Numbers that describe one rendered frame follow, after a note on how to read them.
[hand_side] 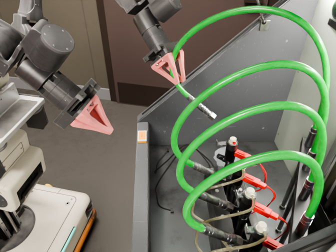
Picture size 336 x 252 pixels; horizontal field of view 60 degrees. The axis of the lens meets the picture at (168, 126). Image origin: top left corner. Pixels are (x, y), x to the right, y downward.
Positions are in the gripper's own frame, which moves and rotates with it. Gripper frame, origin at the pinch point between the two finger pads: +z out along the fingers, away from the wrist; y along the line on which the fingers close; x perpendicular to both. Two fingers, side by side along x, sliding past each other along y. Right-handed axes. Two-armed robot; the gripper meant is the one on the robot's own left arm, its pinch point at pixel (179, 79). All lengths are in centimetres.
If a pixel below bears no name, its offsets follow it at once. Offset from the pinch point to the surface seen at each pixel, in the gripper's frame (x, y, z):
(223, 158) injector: 0.4, 0.6, 23.5
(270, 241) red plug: -11.8, -16.6, 37.9
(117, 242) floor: 115, 27, 52
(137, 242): 18.4, -22.7, 30.1
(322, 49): -30.7, 6.0, 11.4
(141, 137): 28.7, 5.0, 7.5
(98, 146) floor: 155, 75, -7
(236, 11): -21.9, -0.5, -4.5
